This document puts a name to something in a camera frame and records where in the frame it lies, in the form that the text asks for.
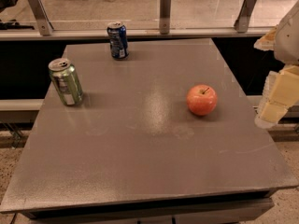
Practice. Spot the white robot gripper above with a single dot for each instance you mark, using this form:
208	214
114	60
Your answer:
288	41

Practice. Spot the green soda can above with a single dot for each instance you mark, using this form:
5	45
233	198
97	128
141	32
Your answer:
64	77

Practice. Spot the dark chair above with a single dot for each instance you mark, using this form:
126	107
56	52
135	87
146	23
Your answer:
13	24

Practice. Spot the red apple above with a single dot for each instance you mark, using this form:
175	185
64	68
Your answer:
201	99

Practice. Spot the middle metal railing bracket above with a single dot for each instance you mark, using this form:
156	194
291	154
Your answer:
164	20

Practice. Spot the metal railing bracket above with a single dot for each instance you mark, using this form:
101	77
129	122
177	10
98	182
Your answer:
43	23
164	20
242	22

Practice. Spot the right metal railing bracket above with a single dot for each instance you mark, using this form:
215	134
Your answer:
242	22

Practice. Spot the glass railing panel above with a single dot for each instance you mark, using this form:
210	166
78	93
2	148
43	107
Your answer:
212	16

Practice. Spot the left metal railing bracket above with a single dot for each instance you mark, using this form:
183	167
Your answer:
43	23

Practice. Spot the blue soda can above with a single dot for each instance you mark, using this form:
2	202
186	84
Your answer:
118	40

